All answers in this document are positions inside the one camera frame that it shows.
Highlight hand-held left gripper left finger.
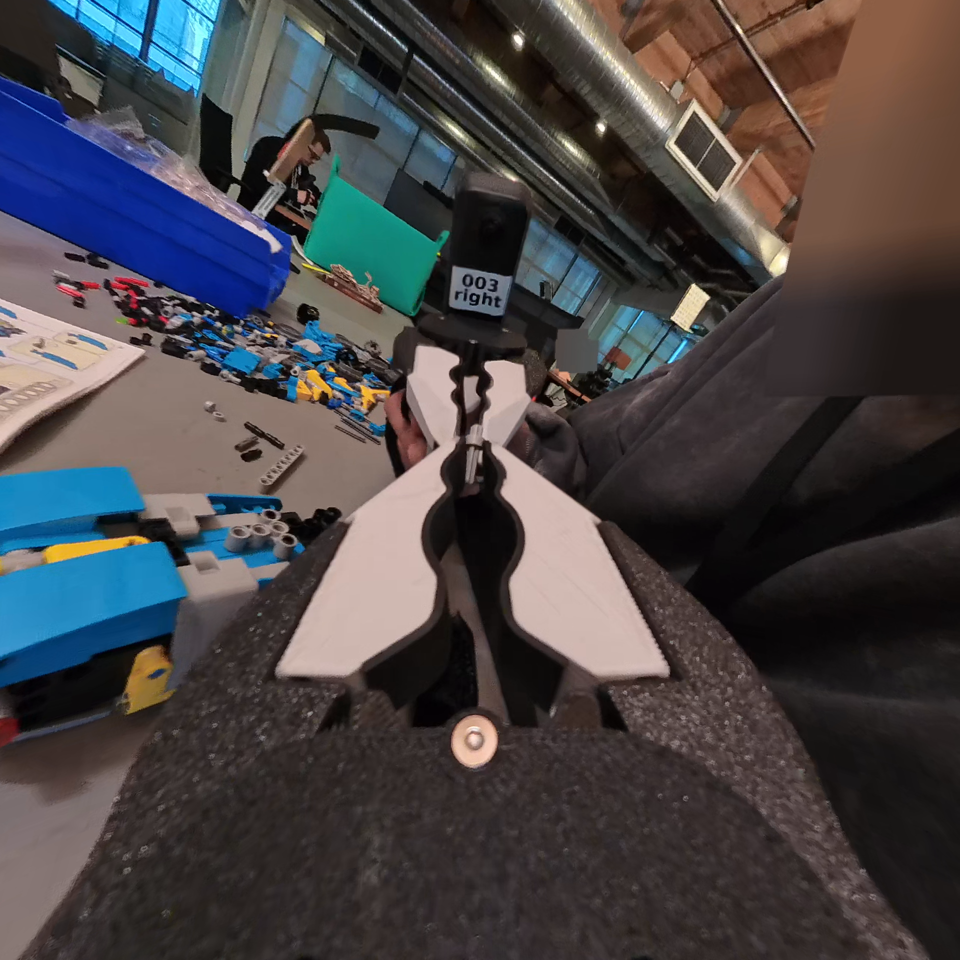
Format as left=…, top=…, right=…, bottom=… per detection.
left=276, top=441, right=465, bottom=708

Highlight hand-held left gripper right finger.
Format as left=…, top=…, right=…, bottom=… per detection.
left=483, top=441, right=672, bottom=712

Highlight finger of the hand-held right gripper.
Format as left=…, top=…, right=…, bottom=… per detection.
left=478, top=361, right=532, bottom=449
left=407, top=346, right=462, bottom=453

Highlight blue brick toy car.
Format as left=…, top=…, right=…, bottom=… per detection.
left=0, top=466, right=342, bottom=747

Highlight person's right forearm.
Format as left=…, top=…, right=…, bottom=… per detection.
left=517, top=405, right=594, bottom=504

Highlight grey desk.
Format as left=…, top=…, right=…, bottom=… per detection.
left=0, top=210, right=421, bottom=960

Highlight person's right hand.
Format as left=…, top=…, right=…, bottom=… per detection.
left=386, top=390, right=436, bottom=477

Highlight teal green plastic bin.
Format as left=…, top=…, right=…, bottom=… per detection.
left=302, top=157, right=450, bottom=318

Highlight wooden cut-out model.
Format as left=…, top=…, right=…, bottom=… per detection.
left=322, top=262, right=384, bottom=312

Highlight pile of loose bricks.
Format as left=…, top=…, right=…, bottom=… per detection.
left=51, top=251, right=406, bottom=444

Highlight long grey perforated beam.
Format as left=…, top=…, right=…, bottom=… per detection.
left=258, top=444, right=306, bottom=486

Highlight person's dark grey clothing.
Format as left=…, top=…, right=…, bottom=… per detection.
left=570, top=277, right=960, bottom=960

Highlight wooden laptop stand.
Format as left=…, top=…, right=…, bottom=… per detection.
left=255, top=112, right=380, bottom=219

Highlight white ceiling vent grille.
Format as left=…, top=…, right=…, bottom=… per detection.
left=666, top=101, right=744, bottom=202

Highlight blue plastic bin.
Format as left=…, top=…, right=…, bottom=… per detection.
left=0, top=75, right=292, bottom=318

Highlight clear bags in bin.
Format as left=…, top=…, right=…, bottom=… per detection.
left=71, top=105, right=271, bottom=241

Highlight open instruction booklet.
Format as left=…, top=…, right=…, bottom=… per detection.
left=0, top=300, right=145, bottom=455

